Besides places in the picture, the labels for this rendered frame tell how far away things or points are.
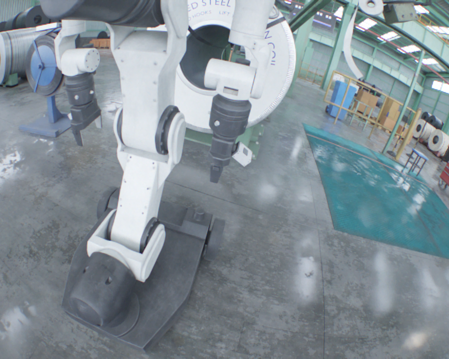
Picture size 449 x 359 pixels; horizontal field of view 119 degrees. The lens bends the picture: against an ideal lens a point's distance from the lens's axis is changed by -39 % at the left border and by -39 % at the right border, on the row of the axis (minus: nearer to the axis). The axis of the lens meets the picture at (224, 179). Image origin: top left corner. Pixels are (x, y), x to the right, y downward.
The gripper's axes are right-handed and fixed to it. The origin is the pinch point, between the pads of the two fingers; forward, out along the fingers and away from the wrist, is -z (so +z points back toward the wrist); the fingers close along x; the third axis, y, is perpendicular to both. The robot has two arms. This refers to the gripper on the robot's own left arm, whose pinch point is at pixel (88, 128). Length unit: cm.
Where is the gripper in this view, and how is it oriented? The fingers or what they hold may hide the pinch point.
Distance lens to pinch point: 75.1
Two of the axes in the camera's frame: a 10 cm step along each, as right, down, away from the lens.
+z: 1.7, -6.9, -7.1
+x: 2.0, -6.8, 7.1
